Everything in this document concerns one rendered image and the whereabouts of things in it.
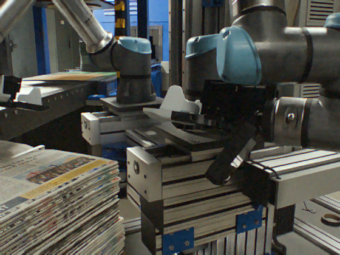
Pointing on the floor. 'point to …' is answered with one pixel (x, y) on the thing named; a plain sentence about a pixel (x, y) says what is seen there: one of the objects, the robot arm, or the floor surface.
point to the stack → (58, 203)
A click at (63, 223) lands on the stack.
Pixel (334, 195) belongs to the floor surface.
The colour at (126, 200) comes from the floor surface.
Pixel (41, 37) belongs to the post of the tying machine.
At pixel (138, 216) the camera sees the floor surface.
